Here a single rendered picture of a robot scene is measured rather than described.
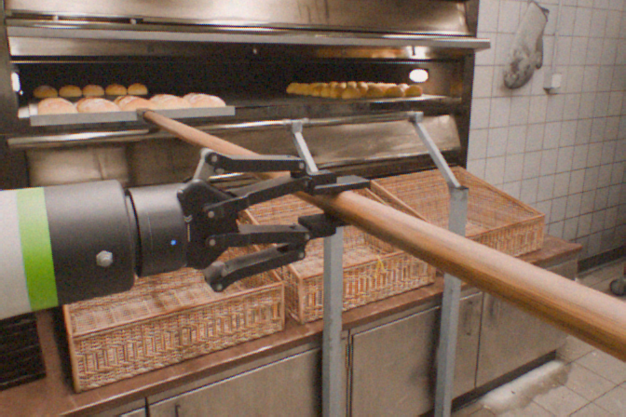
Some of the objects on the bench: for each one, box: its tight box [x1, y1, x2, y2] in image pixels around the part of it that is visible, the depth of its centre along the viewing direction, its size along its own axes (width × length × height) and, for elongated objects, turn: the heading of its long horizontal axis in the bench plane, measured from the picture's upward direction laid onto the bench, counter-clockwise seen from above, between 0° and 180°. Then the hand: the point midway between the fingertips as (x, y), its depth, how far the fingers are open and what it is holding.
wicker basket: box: [61, 220, 284, 393], centre depth 142 cm, size 49×56×28 cm
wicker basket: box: [371, 166, 546, 276], centre depth 202 cm, size 49×56×28 cm
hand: (334, 202), depth 50 cm, fingers closed on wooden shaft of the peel, 3 cm apart
